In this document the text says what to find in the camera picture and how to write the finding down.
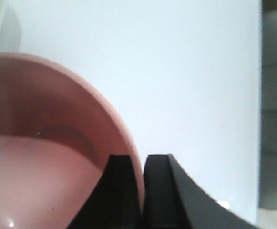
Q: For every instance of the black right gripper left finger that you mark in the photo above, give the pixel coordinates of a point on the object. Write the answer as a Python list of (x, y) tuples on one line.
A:
[(114, 202)]

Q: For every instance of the pink bowl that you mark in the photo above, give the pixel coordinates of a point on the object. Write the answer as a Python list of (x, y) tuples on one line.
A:
[(56, 135)]

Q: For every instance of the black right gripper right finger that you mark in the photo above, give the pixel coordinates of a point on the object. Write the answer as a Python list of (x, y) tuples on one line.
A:
[(174, 201)]

